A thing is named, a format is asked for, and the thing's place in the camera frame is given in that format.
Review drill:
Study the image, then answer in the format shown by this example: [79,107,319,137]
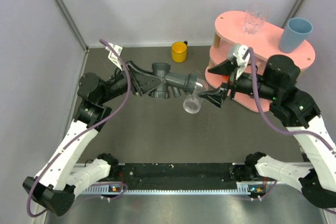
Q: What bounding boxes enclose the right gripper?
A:
[198,58,279,108]

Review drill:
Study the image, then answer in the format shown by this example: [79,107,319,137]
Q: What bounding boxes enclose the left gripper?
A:
[98,59,166,104]

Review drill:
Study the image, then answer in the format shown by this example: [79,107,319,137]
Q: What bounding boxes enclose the grey plastic pipe fitting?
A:
[149,62,197,99]

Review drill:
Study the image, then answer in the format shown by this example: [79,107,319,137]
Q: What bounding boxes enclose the clear trap with grey nut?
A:
[183,78,208,114]

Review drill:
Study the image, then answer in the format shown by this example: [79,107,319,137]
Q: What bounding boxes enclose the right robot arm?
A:
[199,52,335,213]

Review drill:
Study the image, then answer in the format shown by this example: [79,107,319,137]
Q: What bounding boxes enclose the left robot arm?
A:
[23,61,171,218]

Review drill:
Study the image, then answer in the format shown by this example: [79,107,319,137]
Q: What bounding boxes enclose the yellow mug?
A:
[171,41,188,63]

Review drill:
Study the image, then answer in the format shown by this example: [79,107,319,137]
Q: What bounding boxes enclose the pink three-tier shelf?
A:
[205,10,316,112]

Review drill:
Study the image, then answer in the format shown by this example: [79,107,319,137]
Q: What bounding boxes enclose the clear drinking glass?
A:
[243,2,270,35]

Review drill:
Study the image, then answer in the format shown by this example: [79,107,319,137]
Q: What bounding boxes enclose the tall blue cup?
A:
[278,17,313,53]

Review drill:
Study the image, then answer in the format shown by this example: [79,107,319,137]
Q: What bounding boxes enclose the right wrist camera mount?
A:
[227,44,250,80]

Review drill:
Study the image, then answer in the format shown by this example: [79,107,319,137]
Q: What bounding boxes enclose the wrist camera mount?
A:
[227,44,250,80]
[106,43,123,71]

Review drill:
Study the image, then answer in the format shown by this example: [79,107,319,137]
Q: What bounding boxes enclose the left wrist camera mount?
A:
[106,43,123,71]

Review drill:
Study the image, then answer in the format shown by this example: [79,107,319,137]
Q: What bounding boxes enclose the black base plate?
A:
[109,163,237,190]

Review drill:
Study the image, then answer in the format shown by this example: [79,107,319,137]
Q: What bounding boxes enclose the grey slotted cable duct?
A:
[81,184,266,196]

